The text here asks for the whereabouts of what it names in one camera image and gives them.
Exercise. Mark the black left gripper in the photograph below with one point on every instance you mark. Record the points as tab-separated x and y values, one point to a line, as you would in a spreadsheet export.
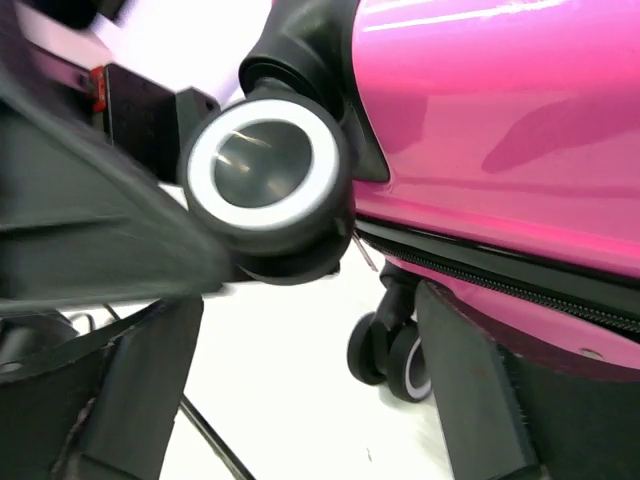
80	223

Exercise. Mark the pink suitcase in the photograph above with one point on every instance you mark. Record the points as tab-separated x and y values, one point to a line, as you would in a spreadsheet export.
490	147

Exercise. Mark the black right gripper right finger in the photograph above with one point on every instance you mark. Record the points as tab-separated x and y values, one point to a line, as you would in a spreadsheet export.
515	407

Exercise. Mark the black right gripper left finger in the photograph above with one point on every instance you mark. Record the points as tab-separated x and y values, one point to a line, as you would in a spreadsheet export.
101	406

